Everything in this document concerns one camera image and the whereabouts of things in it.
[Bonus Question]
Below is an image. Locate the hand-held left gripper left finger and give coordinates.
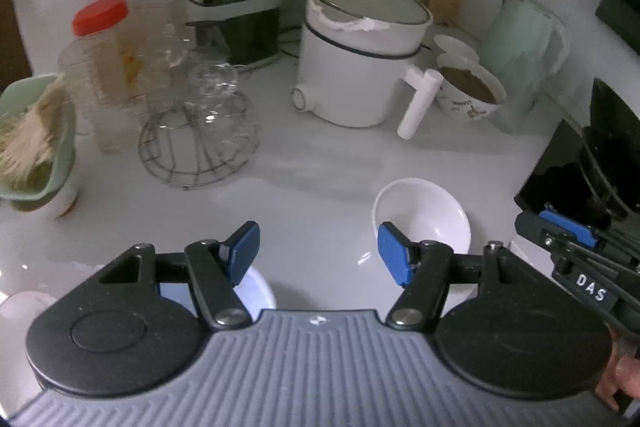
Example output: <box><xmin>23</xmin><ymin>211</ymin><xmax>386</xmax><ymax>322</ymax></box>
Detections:
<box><xmin>98</xmin><ymin>221</ymin><xmax>261</xmax><ymax>329</ymax></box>

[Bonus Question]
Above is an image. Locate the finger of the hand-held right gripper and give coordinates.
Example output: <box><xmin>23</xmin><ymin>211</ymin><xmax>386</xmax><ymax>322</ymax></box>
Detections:
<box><xmin>515</xmin><ymin>206</ymin><xmax>599</xmax><ymax>254</ymax></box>

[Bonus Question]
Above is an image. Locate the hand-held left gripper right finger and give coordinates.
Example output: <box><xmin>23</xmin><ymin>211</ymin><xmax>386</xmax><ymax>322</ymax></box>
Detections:
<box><xmin>378</xmin><ymin>222</ymin><xmax>543</xmax><ymax>329</ymax></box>

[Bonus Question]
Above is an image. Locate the translucent plastic bowl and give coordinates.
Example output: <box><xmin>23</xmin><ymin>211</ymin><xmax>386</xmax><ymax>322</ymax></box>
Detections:
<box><xmin>159</xmin><ymin>264</ymin><xmax>277</xmax><ymax>324</ymax></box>

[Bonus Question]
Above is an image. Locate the white ceramic bowl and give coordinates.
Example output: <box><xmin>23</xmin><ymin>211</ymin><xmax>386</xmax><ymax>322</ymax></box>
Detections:
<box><xmin>371</xmin><ymin>178</ymin><xmax>473</xmax><ymax>294</ymax></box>

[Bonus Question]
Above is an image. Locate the white floral plate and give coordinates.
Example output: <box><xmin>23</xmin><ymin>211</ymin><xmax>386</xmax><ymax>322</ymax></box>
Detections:
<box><xmin>0</xmin><ymin>289</ymin><xmax>59</xmax><ymax>408</ymax></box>

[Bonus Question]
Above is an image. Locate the person's right hand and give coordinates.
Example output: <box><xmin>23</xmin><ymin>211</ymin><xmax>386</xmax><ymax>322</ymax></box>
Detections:
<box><xmin>596</xmin><ymin>341</ymin><xmax>640</xmax><ymax>414</ymax></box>

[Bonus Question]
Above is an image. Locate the black cooktop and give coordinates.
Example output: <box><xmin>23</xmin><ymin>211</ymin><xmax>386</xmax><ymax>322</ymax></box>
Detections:
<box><xmin>515</xmin><ymin>79</ymin><xmax>640</xmax><ymax>229</ymax></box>

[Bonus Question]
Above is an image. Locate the printed white mug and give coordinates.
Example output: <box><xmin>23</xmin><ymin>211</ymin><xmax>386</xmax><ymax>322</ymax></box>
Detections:
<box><xmin>434</xmin><ymin>66</ymin><xmax>507</xmax><ymax>124</ymax></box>

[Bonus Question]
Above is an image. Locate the clear glass mug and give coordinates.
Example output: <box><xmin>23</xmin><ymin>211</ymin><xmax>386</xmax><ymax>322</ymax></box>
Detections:
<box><xmin>187</xmin><ymin>57</ymin><xmax>242</xmax><ymax>108</ymax></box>

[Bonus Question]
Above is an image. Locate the pale green kettle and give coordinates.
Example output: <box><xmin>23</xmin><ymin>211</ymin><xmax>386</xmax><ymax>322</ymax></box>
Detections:
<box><xmin>480</xmin><ymin>0</ymin><xmax>572</xmax><ymax>136</ymax></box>

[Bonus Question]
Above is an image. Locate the white bowl with brown rim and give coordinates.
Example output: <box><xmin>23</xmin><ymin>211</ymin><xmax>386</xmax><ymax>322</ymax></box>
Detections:
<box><xmin>10</xmin><ymin>179</ymin><xmax>81</xmax><ymax>219</ymax></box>

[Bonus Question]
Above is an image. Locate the white electric cooking pot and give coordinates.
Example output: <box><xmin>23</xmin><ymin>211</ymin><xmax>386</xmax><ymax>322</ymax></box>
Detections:
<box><xmin>291</xmin><ymin>0</ymin><xmax>445</xmax><ymax>140</ymax></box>

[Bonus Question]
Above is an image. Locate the green colander basket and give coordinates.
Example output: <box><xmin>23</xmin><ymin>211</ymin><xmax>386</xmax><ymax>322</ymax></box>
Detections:
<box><xmin>0</xmin><ymin>74</ymin><xmax>79</xmax><ymax>204</ymax></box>

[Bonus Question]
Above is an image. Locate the plain white cup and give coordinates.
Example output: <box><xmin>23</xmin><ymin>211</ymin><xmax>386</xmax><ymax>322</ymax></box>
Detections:
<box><xmin>432</xmin><ymin>34</ymin><xmax>481</xmax><ymax>64</ymax></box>

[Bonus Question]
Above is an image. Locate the clear glass cup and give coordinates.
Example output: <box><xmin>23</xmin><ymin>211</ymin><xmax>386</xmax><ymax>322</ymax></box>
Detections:
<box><xmin>148</xmin><ymin>7</ymin><xmax>202</xmax><ymax>74</ymax></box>

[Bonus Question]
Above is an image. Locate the green chopstick holder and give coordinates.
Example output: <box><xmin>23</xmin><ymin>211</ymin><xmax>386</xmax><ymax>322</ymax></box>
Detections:
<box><xmin>182</xmin><ymin>0</ymin><xmax>286</xmax><ymax>68</ymax></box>

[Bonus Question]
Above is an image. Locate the dried noodles bundle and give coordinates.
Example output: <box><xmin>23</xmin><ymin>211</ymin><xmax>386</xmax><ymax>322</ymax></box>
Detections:
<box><xmin>0</xmin><ymin>87</ymin><xmax>69</xmax><ymax>188</ymax></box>

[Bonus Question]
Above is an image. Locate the red-lidded plastic jar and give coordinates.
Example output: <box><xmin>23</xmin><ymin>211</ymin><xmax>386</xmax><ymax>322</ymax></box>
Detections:
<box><xmin>57</xmin><ymin>0</ymin><xmax>149</xmax><ymax>154</ymax></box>

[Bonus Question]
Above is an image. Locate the wire cup stand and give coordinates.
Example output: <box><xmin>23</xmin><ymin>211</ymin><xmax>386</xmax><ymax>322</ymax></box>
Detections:
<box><xmin>138</xmin><ymin>89</ymin><xmax>261</xmax><ymax>190</ymax></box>

